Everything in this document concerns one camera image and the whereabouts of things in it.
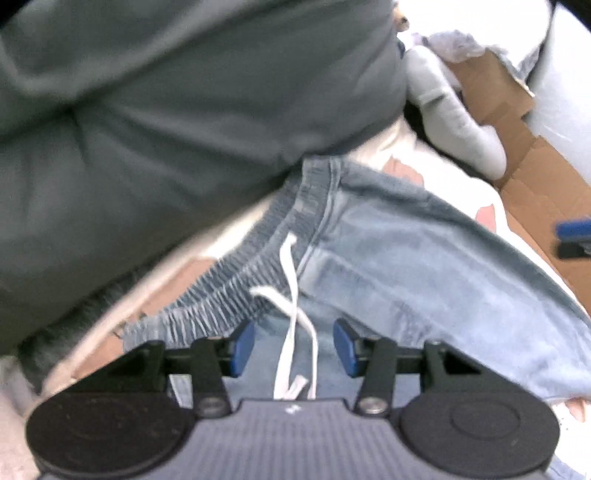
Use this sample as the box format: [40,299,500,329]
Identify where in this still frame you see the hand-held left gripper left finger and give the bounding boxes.
[99,320,256,417]

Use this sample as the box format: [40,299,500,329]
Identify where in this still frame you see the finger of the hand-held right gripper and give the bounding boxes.
[554,219,591,259]

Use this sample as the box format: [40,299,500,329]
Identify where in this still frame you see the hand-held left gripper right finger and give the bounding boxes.
[333,318,481,415]

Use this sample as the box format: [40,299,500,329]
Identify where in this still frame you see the blue denim pants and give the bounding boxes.
[122,157,591,480]

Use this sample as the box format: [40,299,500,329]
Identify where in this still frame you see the flattened cardboard sheet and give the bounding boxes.
[445,46,591,315]

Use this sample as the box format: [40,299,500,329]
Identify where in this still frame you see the bear print bed sheet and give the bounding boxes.
[41,121,591,425]

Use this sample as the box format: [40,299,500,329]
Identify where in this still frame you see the grey neck pillow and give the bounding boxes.
[404,45,507,181]

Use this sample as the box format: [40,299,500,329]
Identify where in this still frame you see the dark grey blanket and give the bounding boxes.
[18,272,139,386]

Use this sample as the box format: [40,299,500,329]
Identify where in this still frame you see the white pillow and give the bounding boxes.
[397,0,555,70]

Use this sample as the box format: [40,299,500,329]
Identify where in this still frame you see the dark grey pillow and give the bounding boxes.
[0,0,409,356]

